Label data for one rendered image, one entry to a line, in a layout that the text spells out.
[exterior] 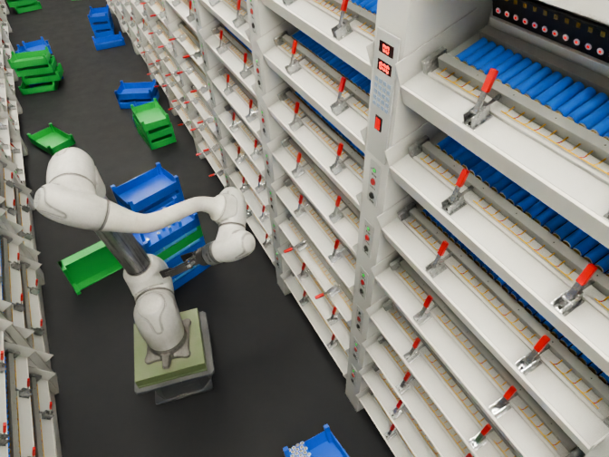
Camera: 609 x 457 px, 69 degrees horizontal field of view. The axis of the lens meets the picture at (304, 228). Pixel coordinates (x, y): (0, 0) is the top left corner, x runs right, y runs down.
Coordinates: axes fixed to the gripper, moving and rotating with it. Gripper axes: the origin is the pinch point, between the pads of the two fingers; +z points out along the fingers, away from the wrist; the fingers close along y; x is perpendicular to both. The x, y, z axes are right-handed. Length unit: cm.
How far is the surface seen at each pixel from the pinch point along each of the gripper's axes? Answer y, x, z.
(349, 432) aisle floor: 1, 90, -42
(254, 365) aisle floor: -10, 60, -1
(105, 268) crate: -29, -2, 83
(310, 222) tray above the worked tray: -17, 5, -58
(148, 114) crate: -145, -80, 107
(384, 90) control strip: 32, -30, -116
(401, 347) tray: 20, 39, -89
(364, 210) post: 19, -4, -96
